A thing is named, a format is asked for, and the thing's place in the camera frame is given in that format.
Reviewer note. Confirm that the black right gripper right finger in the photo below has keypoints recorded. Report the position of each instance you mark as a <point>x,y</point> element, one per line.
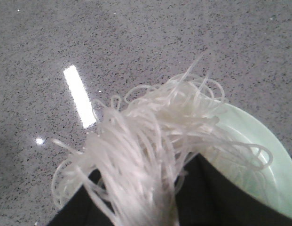
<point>208,198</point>

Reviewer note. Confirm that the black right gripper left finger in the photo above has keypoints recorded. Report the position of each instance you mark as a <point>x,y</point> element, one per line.
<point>80,211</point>

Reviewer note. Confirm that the white vermicelli noodle bundle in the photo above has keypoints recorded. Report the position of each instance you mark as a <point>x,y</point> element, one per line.
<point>132,166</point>

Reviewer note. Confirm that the pale green plate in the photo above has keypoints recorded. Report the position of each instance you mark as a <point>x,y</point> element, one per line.
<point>268,178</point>

